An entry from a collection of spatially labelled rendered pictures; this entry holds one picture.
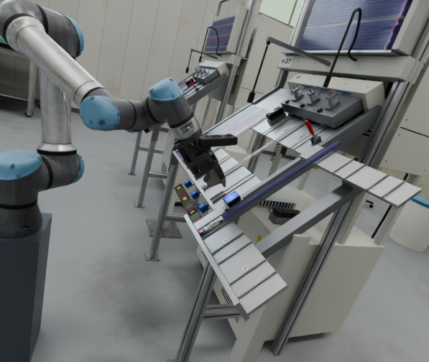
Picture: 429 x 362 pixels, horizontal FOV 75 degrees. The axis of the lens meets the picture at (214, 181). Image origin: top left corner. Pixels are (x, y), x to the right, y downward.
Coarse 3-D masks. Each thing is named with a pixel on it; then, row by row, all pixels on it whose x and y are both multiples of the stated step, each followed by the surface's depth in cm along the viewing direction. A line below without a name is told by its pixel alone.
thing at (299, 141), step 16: (272, 96) 154; (288, 96) 144; (256, 128) 133; (272, 128) 126; (288, 128) 119; (304, 128) 114; (320, 128) 108; (336, 128) 104; (288, 144) 110; (304, 144) 105
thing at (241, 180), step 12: (216, 156) 129; (228, 156) 124; (228, 168) 116; (240, 168) 112; (228, 180) 109; (240, 180) 105; (252, 180) 102; (216, 192) 106; (228, 192) 103; (240, 192) 100; (216, 204) 101
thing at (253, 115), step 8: (240, 112) 154; (248, 112) 149; (256, 112) 144; (264, 112) 140; (232, 120) 150; (240, 120) 146; (248, 120) 141; (256, 120) 137; (216, 128) 152; (224, 128) 147; (232, 128) 143; (240, 128) 138; (248, 128) 135
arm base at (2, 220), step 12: (0, 204) 79; (36, 204) 86; (0, 216) 79; (12, 216) 80; (24, 216) 82; (36, 216) 86; (0, 228) 79; (12, 228) 81; (24, 228) 83; (36, 228) 86
